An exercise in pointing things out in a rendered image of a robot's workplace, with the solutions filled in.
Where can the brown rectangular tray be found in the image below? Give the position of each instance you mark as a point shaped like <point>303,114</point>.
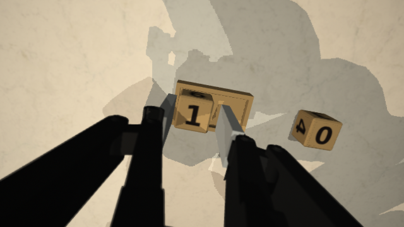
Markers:
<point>239,101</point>

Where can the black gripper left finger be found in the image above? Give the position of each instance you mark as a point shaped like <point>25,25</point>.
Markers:
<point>50,190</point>

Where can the tan cube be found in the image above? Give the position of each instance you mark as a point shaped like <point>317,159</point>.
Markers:
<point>194,111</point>
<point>316,130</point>

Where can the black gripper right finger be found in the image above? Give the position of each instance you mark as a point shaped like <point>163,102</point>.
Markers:
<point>265,185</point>

